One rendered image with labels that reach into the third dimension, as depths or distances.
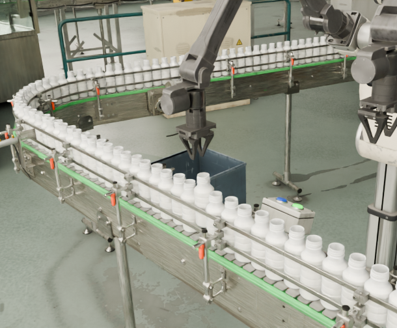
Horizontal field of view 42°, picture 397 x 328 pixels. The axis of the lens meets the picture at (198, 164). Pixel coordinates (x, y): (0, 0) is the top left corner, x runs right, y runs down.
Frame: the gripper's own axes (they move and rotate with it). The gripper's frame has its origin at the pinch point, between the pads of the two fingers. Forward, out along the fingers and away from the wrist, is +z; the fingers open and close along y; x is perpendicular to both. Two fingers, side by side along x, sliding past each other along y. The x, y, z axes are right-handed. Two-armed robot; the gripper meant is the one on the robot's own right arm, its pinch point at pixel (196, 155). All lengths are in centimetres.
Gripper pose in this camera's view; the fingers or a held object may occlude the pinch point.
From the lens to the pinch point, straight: 149.6
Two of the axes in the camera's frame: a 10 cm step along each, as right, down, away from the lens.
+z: 0.3, 9.2, 4.0
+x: 6.6, 2.8, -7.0
